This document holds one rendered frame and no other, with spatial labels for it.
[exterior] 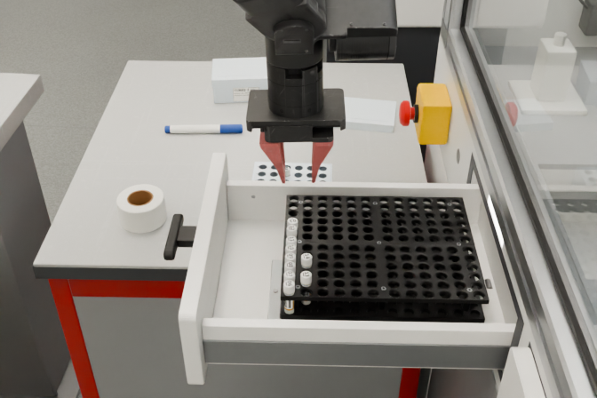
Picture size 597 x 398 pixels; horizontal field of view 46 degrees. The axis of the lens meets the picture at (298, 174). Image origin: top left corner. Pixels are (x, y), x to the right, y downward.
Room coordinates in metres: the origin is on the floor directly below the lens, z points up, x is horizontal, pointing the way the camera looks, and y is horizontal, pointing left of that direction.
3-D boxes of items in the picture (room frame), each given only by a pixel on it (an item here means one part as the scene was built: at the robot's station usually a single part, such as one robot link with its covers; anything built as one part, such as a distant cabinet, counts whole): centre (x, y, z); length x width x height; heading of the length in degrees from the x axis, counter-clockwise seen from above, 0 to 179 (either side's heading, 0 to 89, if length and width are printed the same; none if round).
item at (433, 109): (0.95, -0.20, 0.88); 0.07 x 0.05 x 0.07; 179
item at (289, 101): (0.64, 0.00, 1.09); 0.10 x 0.07 x 0.07; 89
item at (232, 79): (1.22, 0.10, 0.79); 0.13 x 0.09 x 0.05; 94
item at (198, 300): (0.62, 0.11, 0.87); 0.29 x 0.02 x 0.11; 179
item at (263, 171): (0.88, 0.01, 0.78); 0.12 x 0.08 x 0.04; 87
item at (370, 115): (1.12, -0.11, 0.77); 0.13 x 0.09 x 0.02; 80
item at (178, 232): (0.62, 0.13, 0.91); 0.07 x 0.04 x 0.01; 179
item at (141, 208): (0.83, 0.24, 0.78); 0.07 x 0.07 x 0.04
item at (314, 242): (0.62, -0.09, 0.87); 0.22 x 0.18 x 0.06; 89
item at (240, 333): (0.62, -0.10, 0.86); 0.40 x 0.26 x 0.06; 89
